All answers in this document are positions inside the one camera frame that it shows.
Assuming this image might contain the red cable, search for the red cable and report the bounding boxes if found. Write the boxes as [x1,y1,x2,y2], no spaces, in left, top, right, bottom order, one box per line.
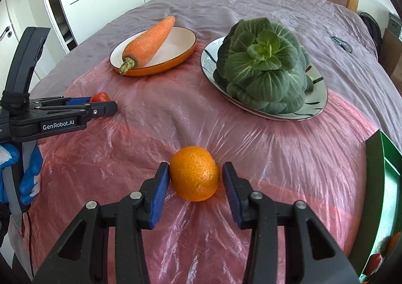
[26,209,34,282]

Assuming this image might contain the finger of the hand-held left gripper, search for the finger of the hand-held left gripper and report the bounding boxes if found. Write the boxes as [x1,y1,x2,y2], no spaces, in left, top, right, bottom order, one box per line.
[30,101,118,123]
[30,96,93,108]

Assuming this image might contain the black backpack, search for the black backpack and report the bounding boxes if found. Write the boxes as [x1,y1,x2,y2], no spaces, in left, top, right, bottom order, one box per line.
[359,12,383,61]

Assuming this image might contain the pink plastic sheet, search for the pink plastic sheet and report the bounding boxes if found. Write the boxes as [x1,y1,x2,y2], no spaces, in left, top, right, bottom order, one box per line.
[30,59,382,284]

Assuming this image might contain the white door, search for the white door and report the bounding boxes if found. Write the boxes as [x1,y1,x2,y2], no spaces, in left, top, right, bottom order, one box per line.
[0,0,41,93]

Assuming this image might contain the carrot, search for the carrot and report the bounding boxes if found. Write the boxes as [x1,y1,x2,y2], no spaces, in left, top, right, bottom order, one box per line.
[119,15,176,75]

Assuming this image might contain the green shallow box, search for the green shallow box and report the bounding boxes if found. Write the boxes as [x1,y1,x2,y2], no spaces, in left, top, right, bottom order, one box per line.
[358,128,402,284]

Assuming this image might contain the large orange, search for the large orange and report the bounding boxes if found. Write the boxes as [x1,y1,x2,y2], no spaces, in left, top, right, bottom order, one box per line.
[170,146,219,202]

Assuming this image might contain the black cord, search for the black cord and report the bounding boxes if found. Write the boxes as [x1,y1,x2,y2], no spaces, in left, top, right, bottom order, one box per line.
[330,35,353,52]

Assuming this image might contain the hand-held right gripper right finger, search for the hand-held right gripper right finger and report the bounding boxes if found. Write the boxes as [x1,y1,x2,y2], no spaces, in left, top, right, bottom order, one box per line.
[221,161,360,284]

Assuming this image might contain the wooden dresser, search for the wooden dresser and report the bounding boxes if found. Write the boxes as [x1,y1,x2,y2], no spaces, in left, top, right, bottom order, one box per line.
[378,28,402,79]

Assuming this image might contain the orange oval dish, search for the orange oval dish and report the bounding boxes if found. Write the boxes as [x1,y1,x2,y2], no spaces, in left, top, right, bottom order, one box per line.
[109,26,197,77]

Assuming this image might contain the bok choy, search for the bok choy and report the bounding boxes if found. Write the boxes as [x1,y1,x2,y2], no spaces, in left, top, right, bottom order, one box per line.
[214,18,315,114]

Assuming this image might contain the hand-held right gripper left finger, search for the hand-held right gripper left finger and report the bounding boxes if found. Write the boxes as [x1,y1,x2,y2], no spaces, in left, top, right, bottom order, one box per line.
[42,161,172,284]

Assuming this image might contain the red tomato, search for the red tomato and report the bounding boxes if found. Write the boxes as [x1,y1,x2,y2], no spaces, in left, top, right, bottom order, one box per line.
[366,253,384,275]
[90,92,111,103]

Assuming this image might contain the white patterned plate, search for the white patterned plate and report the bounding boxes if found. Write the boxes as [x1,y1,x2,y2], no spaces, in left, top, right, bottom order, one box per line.
[200,36,328,121]

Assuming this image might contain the white printer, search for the white printer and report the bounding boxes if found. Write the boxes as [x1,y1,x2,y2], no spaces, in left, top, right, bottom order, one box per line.
[388,12,402,33]

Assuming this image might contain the person's left hand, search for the person's left hand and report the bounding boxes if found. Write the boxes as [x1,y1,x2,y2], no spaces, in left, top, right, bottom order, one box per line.
[0,143,43,206]

